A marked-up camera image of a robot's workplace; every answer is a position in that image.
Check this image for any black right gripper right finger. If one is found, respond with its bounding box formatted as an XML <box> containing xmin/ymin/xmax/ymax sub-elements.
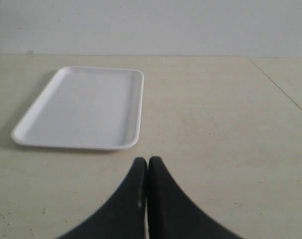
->
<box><xmin>148</xmin><ymin>156</ymin><xmax>241</xmax><ymax>239</ymax></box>

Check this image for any white rectangular plastic tray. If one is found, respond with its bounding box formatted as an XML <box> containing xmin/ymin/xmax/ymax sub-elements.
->
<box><xmin>11</xmin><ymin>66</ymin><xmax>144</xmax><ymax>150</ymax></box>

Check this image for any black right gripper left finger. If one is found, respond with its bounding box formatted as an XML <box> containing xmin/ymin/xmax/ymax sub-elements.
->
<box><xmin>60</xmin><ymin>157</ymin><xmax>148</xmax><ymax>239</ymax></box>

